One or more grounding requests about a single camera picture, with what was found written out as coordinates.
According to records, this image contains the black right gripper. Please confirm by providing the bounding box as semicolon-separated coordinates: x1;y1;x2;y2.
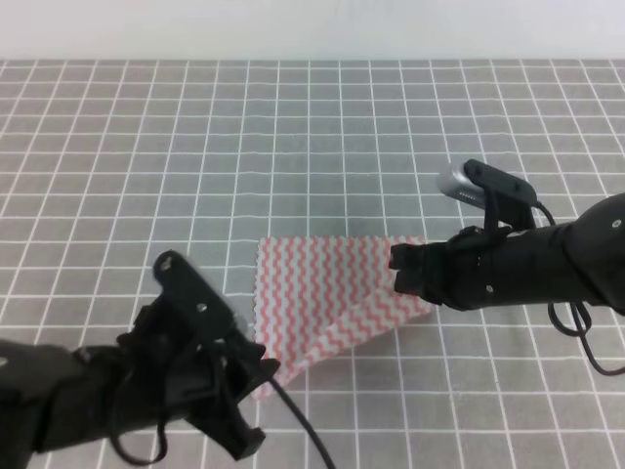
389;226;512;309

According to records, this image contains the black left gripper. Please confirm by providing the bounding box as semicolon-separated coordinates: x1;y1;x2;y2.
117;294;280;461

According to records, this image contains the pink wavy striped towel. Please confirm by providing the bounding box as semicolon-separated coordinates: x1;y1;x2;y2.
254;236;435;386

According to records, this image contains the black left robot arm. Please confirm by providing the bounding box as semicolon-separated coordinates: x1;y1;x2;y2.
1;297;279;468

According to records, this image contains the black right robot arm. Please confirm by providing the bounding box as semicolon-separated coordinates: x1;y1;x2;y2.
390;194;624;313

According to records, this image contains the grey grid tablecloth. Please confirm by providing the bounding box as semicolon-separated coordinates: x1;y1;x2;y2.
1;60;624;468

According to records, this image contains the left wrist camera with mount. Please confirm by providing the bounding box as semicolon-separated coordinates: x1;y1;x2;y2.
152;250;248;347

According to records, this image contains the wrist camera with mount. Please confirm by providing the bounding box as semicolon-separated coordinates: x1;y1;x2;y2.
437;159;538;232
152;250;248;347

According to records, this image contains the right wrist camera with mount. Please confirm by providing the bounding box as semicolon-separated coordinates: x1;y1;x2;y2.
437;159;538;232

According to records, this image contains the black left camera cable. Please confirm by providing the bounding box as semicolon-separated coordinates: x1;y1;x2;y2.
109;341;338;469

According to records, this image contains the black camera cable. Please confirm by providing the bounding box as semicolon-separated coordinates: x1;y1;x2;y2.
531;199;625;377
109;341;338;469

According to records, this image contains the black right camera cable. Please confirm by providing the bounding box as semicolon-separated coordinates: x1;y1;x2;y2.
531;199;625;377

